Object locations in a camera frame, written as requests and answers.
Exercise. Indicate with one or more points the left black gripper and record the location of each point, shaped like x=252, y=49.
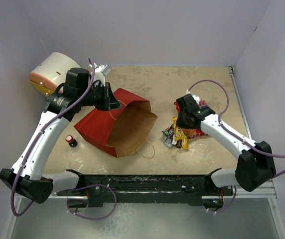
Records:
x=114, y=104

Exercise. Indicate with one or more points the red brown paper bag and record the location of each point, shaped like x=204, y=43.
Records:
x=120, y=132

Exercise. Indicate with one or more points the large red snack bag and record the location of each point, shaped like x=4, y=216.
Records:
x=192, y=133

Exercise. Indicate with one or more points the brown m&m candy packet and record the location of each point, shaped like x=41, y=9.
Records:
x=168, y=132

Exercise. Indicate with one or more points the silver blue candy wrapper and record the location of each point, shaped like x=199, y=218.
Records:
x=168, y=141

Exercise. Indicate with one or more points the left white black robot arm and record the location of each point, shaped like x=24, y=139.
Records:
x=81, y=88

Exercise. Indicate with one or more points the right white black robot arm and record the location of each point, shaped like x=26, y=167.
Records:
x=255, y=165

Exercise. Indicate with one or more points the small red black bottle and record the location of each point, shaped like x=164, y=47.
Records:
x=71, y=141

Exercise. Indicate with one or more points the white cylindrical toy drawer cabinet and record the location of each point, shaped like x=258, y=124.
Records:
x=51, y=72

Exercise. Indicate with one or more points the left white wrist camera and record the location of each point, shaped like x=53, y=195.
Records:
x=100, y=72

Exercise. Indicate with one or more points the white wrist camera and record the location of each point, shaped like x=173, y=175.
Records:
x=195, y=97
x=100, y=72

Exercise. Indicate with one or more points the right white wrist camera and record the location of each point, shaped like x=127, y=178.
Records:
x=195, y=97

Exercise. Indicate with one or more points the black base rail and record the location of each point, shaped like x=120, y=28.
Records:
x=193, y=190

